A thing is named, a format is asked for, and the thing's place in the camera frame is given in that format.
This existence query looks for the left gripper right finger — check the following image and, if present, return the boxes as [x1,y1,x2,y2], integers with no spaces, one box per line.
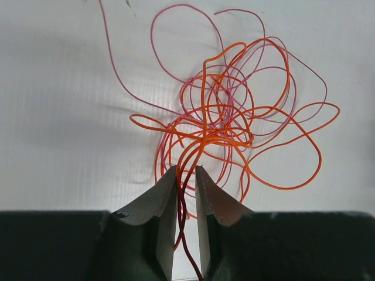
[196,166,374,280]

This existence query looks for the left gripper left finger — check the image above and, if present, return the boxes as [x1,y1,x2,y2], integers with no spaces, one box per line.
[1,167,178,280]

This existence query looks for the orange cable bundle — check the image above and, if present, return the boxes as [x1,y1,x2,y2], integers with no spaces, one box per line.
[129,37,341,281]

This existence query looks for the thin pink cable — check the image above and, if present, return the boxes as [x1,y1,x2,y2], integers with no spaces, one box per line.
[98,0,328,205]

